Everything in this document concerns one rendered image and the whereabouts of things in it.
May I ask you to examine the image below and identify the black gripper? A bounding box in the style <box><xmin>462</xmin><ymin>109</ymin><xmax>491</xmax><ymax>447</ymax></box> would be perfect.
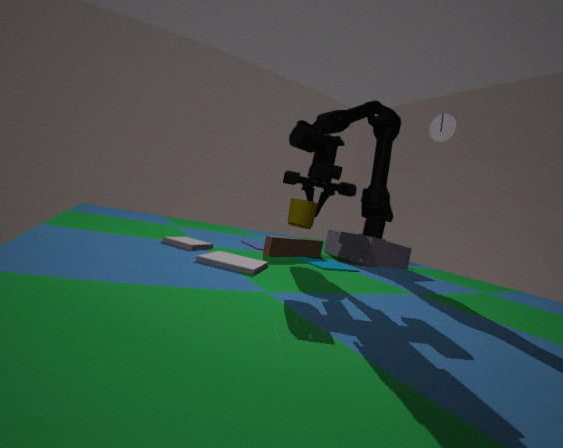
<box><xmin>283</xmin><ymin>155</ymin><xmax>357</xmax><ymax>217</ymax></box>

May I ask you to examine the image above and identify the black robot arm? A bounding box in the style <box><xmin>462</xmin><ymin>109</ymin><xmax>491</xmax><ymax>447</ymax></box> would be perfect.
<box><xmin>289</xmin><ymin>100</ymin><xmax>401</xmax><ymax>240</ymax></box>

